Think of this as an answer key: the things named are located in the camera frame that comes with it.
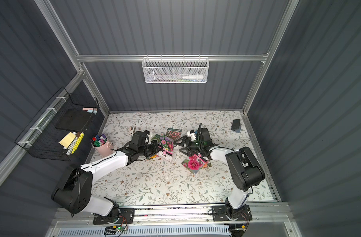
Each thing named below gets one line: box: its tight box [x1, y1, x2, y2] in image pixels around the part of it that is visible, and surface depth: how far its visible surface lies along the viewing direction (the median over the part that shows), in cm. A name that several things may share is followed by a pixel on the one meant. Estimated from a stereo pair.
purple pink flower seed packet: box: [155, 135, 175, 162], surface depth 91 cm
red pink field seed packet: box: [165, 127, 182, 142], surface depth 110 cm
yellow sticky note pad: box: [58, 131, 77, 149], surface depth 71 cm
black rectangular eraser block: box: [231, 118, 242, 133], surface depth 110 cm
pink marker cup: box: [90, 133, 116, 158], surface depth 91 cm
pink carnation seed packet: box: [181, 154, 213, 175], surface depth 93 cm
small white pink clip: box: [129, 126, 137, 134], surface depth 110 cm
